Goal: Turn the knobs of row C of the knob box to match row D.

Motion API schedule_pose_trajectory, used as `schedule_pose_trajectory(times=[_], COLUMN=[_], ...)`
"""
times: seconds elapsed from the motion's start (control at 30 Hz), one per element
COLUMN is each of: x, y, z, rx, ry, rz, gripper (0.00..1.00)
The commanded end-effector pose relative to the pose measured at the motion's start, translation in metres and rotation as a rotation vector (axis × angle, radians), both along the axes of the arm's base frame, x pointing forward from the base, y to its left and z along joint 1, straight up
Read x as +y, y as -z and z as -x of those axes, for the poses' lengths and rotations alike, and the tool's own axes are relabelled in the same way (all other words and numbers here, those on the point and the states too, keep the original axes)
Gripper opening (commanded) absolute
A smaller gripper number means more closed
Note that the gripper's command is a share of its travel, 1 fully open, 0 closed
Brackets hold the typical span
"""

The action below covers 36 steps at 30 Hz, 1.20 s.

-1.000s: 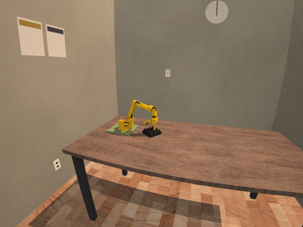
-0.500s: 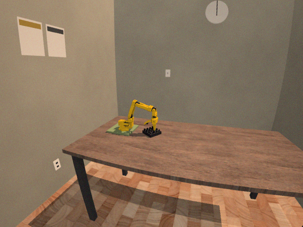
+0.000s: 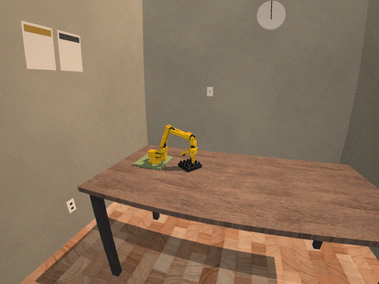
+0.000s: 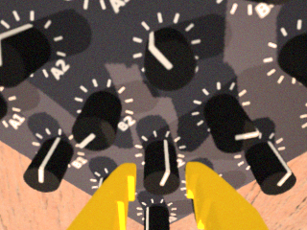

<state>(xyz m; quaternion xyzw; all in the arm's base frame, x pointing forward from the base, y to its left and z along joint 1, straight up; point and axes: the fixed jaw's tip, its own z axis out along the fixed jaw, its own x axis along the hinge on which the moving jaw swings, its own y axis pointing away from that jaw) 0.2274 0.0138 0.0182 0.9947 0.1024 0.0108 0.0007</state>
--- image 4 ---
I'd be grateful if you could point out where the dark grey knob box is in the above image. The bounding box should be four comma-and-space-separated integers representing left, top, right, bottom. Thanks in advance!
0, 0, 307, 230

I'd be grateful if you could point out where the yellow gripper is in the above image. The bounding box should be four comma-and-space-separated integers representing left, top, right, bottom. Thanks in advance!
66, 162, 269, 230

